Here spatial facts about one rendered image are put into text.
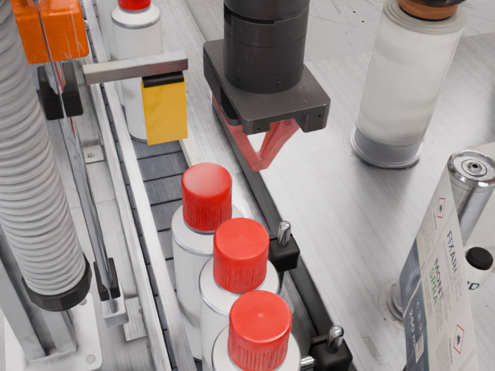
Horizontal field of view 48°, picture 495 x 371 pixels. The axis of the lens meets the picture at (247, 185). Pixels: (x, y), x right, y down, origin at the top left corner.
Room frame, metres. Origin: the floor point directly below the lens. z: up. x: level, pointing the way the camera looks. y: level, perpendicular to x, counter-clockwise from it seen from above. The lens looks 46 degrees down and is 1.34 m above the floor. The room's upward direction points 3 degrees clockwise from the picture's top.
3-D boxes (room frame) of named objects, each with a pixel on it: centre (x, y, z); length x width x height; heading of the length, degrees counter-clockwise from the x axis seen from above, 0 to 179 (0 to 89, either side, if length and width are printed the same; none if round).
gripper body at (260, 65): (0.34, -0.01, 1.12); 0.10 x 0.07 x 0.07; 22
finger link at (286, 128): (0.35, 0.00, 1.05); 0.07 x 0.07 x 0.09; 22
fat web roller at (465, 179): (0.29, -0.16, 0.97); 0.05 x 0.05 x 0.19
